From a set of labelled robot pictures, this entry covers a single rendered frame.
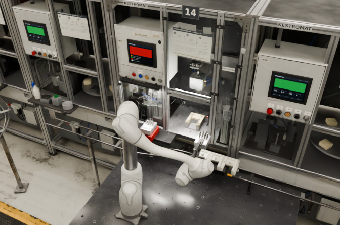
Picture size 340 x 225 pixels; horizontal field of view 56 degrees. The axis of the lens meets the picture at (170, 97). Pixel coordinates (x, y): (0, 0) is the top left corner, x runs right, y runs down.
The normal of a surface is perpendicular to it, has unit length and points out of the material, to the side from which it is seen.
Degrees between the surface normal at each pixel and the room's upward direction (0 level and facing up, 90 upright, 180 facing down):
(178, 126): 0
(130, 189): 6
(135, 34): 90
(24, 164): 0
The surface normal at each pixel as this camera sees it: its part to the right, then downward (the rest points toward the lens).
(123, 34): -0.42, 0.51
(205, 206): -0.01, -0.83
